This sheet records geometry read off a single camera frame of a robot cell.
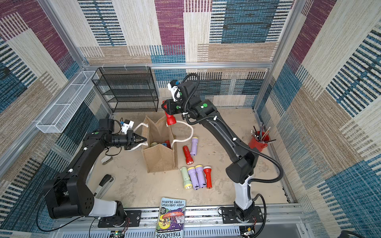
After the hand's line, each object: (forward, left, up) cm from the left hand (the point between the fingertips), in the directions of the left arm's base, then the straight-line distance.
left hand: (146, 140), depth 78 cm
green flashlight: (+6, 0, -13) cm, 15 cm away
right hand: (+9, -12, +14) cm, 21 cm away
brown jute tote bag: (-4, -7, -4) cm, 9 cm away
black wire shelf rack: (+45, +22, -1) cm, 50 cm away
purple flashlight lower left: (-11, -24, -18) cm, 32 cm away
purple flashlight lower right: (-8, -28, -18) cm, 34 cm away
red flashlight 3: (+6, -9, -12) cm, 16 cm away
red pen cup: (+2, -61, -5) cm, 62 cm away
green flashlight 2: (-16, -21, -18) cm, 32 cm away
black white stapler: (-17, +24, -19) cm, 35 cm away
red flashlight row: (-9, -32, -18) cm, 38 cm away
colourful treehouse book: (-32, -13, -18) cm, 39 cm away
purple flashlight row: (+8, -25, -17) cm, 32 cm away
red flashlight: (-2, -22, -17) cm, 28 cm away
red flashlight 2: (+3, -14, +12) cm, 19 cm away
